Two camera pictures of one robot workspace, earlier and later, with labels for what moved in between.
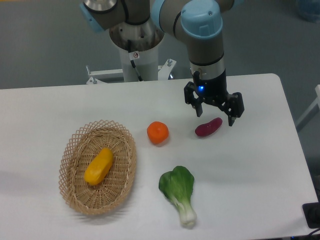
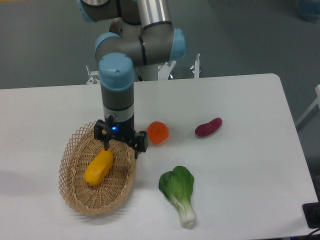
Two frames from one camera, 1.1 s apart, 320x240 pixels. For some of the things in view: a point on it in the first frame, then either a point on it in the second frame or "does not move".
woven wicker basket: [113, 191] does not move
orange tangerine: [157, 132] does not move
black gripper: [215, 91] to [124, 130]
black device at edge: [311, 212] does not move
